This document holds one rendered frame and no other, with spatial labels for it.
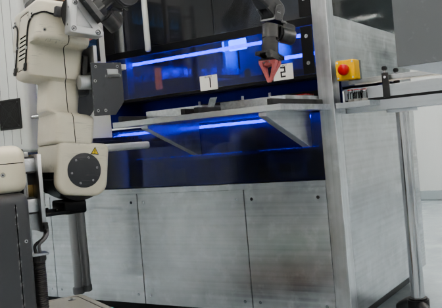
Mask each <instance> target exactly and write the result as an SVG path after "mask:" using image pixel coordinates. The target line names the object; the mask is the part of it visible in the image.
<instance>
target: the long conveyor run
mask: <svg viewBox="0 0 442 308"><path fill-rule="evenodd" d="M392 7H393V21H394V30H395V45H396V53H397V66H398V67H399V68H406V69H411V70H418V71H422V72H430V73H434V74H442V0H392Z"/></svg>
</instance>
